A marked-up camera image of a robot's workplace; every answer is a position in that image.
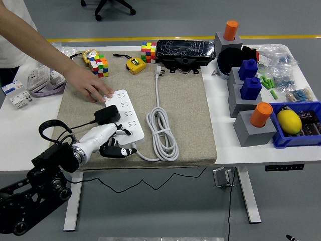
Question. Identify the person's hand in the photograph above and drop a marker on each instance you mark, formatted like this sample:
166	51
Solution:
86	82

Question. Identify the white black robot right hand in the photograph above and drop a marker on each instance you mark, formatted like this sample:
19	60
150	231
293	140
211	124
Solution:
291	238

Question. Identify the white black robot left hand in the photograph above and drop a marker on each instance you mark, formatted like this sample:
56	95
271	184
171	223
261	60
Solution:
96	136

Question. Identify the black plug adapter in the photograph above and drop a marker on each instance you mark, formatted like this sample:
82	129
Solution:
107	114

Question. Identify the white power strip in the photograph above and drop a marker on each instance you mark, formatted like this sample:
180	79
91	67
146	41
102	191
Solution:
125	105

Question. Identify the person's forearm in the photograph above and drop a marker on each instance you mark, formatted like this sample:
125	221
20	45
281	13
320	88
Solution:
32	40

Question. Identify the twisted colourful puzzle cube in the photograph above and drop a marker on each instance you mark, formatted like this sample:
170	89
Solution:
100	67

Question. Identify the round yellow tape measure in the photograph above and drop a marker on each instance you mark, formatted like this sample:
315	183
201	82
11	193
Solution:
90	54

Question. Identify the empty clear plastic bag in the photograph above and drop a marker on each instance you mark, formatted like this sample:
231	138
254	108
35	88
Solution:
68	52

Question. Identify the clear bag of metal nuts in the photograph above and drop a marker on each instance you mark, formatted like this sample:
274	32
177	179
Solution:
56	47

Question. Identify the square yellow tape measure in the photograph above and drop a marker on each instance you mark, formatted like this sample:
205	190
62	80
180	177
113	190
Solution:
136	66

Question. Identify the white table leg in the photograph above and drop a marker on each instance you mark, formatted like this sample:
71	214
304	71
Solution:
248	196
73	208

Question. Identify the black table control panel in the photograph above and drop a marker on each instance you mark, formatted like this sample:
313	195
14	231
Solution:
284	168

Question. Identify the white circuit breaker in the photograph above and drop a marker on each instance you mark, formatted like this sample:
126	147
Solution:
15	94

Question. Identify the black office chair base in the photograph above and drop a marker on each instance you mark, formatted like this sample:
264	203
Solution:
105	6

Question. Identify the person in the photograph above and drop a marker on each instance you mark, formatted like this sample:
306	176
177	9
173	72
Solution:
10	55

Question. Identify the grey-brown mat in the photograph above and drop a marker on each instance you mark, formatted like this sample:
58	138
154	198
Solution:
186	113

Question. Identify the blue plastic bin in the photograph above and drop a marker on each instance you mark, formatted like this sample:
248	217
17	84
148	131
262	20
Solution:
289	142

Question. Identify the black film-wrapped device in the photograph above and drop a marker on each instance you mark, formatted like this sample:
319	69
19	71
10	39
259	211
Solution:
184	50

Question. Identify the grey block with round hole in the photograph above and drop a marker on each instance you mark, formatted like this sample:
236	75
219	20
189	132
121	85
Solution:
251	137
221	43

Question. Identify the yellow lemon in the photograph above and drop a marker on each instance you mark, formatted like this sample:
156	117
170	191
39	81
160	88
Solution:
289	122

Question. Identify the black parts pile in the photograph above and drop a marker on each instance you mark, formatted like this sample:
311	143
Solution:
311	123

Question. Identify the orange cylinder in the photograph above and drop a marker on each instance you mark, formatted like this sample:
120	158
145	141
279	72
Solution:
261	114
230	30

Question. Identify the small metal clip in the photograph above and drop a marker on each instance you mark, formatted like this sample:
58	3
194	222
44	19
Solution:
214	73

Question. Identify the small black white toy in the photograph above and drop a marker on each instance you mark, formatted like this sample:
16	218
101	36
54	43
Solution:
285	109

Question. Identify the clear bag of resistors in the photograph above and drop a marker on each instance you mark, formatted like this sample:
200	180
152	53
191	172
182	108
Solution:
301	96

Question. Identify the grey square base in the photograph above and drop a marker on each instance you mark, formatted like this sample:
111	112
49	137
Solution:
236	106
232	78

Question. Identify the small green cylinder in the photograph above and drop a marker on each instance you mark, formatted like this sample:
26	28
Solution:
263	78
274	95
273	84
263	85
268	84

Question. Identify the black fabric bundle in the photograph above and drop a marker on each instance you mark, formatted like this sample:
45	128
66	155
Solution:
230	58

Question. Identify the blue block with knob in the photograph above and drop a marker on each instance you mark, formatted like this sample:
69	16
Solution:
248	69
250	89

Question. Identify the small clear bag of parts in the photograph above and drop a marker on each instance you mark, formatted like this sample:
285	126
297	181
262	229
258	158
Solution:
284	81

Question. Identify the clear bag of blue parts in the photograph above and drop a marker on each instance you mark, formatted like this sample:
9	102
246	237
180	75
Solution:
279	57

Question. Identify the silver metal bracket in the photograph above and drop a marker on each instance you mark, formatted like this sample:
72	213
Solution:
222	177

